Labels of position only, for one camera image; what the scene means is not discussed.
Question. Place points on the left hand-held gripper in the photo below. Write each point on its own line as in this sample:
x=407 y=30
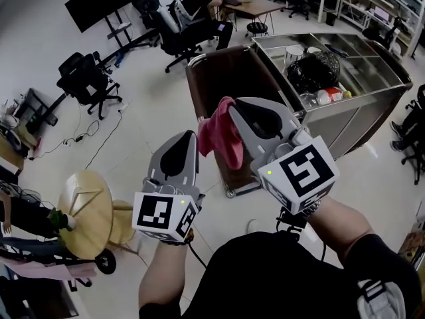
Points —
x=156 y=211

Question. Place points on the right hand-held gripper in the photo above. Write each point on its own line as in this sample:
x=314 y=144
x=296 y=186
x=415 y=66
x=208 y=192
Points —
x=305 y=174

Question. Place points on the pink cloth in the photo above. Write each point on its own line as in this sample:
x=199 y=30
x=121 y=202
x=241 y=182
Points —
x=50 y=269
x=220 y=135

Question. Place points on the person's left forearm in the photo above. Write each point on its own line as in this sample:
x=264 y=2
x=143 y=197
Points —
x=162 y=277

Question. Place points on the person's right forearm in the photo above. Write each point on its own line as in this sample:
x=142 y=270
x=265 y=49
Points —
x=338 y=224

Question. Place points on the black plastic bag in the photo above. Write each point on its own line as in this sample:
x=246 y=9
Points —
x=312 y=73

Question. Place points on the stainless steel cart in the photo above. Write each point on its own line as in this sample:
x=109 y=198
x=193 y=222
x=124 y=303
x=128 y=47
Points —
x=348 y=125

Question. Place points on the clear bottle with red label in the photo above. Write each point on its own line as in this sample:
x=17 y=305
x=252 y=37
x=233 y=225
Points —
x=333 y=95

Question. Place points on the white mug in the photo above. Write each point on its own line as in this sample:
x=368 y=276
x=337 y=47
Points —
x=293 y=56

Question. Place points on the white power strip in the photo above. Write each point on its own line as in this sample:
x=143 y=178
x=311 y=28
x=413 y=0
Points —
x=123 y=107

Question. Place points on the white cup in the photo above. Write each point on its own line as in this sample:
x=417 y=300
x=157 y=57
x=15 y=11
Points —
x=313 y=50

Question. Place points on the silver wristwatch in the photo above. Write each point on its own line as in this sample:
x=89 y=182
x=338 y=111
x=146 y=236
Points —
x=313 y=208

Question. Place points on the person's white shoe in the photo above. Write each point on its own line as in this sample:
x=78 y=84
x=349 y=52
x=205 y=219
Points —
x=254 y=226

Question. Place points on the black round stool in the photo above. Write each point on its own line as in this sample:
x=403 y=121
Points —
x=257 y=27

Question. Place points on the dark blue plastic tool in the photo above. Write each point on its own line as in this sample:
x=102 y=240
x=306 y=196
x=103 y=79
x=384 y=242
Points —
x=335 y=50

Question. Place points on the round wooden table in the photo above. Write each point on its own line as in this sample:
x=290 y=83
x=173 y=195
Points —
x=89 y=231

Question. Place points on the black caster wheel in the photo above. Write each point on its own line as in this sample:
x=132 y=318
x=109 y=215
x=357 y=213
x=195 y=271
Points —
x=105 y=262

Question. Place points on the brown wooden desk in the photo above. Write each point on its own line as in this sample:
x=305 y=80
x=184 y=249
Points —
x=255 y=7

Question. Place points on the black trash can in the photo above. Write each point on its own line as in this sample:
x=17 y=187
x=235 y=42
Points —
x=331 y=18

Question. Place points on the green artificial plant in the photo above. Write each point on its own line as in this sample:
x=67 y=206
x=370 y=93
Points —
x=58 y=219

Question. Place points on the grey laptop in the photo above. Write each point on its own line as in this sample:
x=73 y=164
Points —
x=234 y=2

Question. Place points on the person's black shirt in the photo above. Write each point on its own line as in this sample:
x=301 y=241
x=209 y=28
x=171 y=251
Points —
x=265 y=277

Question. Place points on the black side desk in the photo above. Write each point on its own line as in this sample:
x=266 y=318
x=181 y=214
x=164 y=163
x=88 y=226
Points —
x=36 y=100

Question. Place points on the pale pink lit monitor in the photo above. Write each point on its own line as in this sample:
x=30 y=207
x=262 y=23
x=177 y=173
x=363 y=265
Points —
x=382 y=13

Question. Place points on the black television on stand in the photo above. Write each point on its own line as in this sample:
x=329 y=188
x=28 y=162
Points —
x=99 y=2

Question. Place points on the patterned brown cardboard box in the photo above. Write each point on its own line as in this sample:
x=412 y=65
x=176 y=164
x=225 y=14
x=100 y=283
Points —
x=411 y=248

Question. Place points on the grey chest harness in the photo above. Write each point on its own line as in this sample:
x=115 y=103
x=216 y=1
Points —
x=382 y=301

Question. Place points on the black chest mount bracket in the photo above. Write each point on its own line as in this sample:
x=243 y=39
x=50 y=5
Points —
x=292 y=223

